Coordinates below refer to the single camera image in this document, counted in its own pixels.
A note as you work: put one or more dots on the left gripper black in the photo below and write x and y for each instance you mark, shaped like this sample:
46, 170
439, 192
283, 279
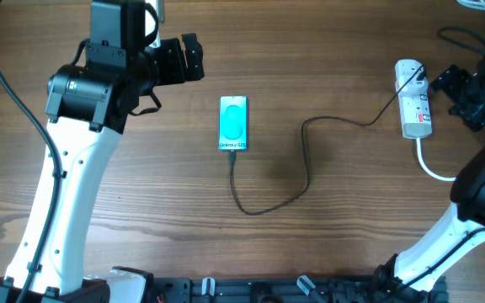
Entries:
175, 71

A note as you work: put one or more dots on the white power strip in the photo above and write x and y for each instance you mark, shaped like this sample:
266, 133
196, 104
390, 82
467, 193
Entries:
415, 116

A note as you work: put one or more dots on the white USB charger adapter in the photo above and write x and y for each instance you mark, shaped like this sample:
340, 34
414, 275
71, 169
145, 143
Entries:
411, 78

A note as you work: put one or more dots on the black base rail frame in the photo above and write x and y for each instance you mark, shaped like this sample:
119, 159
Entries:
339, 289

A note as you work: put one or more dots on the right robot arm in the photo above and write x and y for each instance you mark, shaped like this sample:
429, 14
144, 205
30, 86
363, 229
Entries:
411, 275

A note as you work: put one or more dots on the Galaxy smartphone with teal screen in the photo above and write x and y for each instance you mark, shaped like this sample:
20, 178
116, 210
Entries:
233, 123

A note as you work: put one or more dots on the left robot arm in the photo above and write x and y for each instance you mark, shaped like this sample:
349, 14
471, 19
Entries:
89, 102

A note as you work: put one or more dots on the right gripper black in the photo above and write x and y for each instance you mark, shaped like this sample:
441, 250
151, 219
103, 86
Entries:
476, 117

